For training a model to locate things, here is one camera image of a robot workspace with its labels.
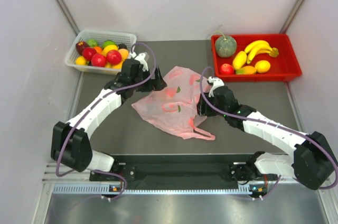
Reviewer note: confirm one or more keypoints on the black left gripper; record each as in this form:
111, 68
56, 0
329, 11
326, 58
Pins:
157, 84

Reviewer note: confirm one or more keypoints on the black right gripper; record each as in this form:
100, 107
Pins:
203, 108

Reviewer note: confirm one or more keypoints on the pink translucent plastic bag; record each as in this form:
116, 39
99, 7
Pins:
174, 109

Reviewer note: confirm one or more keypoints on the green netted melon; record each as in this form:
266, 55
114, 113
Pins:
225, 45

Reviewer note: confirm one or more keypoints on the yellow banana bunch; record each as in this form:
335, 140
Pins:
259, 47

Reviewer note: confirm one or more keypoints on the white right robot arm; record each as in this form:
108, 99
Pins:
307, 158

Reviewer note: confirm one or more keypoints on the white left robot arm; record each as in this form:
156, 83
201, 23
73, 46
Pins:
71, 140

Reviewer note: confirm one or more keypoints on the yellow fruit front in basket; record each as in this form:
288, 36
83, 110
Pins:
117, 66

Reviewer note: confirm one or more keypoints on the dark fruit back in basket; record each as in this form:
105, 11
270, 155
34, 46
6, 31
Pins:
122, 46

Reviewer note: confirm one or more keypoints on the dark red fruit in basket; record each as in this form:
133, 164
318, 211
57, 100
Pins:
80, 46

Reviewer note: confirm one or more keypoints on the orange peach in basket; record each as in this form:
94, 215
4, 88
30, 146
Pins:
124, 53

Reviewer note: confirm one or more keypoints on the red apple in tray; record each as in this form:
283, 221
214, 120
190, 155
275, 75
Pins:
226, 69

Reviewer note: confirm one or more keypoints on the red apple right in basket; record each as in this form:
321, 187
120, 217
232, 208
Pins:
114, 57

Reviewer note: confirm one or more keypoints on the red apple in basket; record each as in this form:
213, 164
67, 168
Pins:
98, 60
88, 53
114, 57

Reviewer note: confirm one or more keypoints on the white perforated plastic basket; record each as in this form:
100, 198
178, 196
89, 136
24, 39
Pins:
101, 36

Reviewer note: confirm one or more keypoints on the orange green mango in tray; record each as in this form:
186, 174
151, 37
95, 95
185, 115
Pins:
246, 70

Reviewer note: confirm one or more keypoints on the yellow banana in basket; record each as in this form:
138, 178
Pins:
108, 48

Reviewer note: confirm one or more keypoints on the yellow mango in tray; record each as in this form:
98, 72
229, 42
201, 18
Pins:
239, 60

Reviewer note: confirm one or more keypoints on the red apple middle in basket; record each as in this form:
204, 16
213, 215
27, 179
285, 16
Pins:
98, 60

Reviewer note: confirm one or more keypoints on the green apple in basket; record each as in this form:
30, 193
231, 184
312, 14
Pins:
108, 43

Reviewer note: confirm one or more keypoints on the small orange in basket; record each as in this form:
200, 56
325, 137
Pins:
98, 49

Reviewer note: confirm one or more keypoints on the yellow lemon in tray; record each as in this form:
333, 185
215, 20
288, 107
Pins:
262, 66

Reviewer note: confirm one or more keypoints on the red apple left in basket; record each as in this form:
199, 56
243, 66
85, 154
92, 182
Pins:
88, 53

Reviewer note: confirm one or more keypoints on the green lime in basket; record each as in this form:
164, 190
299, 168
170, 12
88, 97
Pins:
92, 42

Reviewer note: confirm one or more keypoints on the yellow lemon in basket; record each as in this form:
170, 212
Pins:
81, 61

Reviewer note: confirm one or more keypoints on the red plastic tray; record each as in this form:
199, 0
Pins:
284, 68

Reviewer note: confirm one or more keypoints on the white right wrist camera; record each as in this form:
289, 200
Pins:
215, 83

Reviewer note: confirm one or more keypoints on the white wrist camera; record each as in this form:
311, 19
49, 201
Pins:
142, 58
215, 83

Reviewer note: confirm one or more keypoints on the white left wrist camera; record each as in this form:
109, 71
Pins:
142, 58

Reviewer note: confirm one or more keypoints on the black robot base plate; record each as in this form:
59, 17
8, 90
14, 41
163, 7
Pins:
190, 169

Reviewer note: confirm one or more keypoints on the grey slotted cable duct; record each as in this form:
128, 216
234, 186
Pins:
111, 189

